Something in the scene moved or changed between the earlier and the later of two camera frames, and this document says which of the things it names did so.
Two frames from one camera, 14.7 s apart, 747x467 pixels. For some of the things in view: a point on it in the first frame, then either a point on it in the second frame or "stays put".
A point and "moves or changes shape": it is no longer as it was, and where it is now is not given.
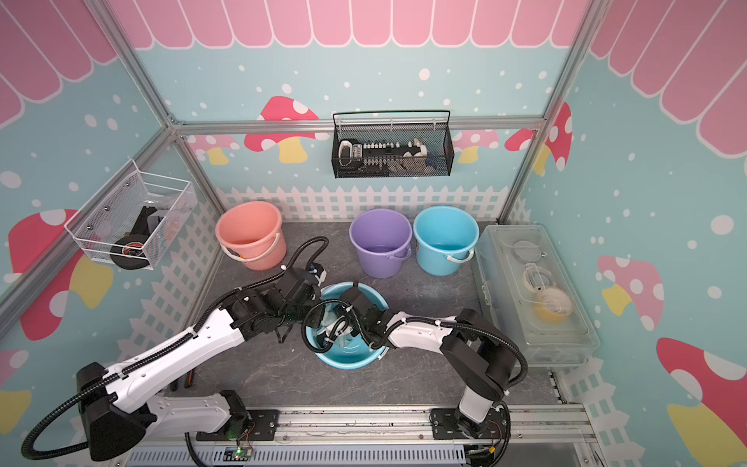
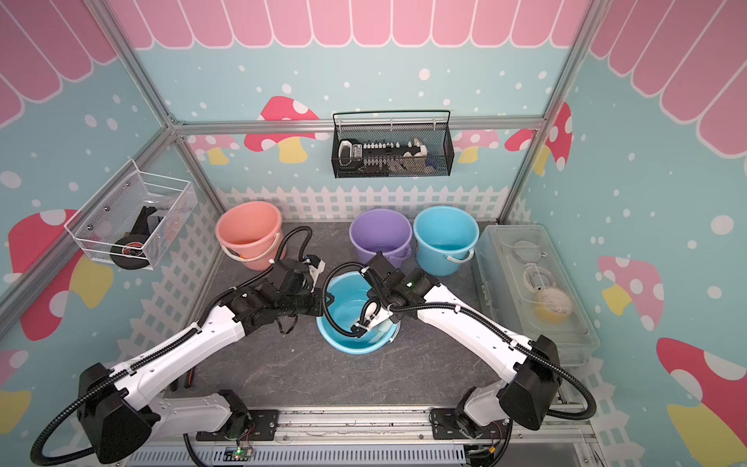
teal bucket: (341, 354) moves or changes shape
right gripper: (339, 311) to (392, 316)
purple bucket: (381, 238) stays put
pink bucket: (252, 232) stays put
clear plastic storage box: (529, 295) stays put
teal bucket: (444, 237) stays put
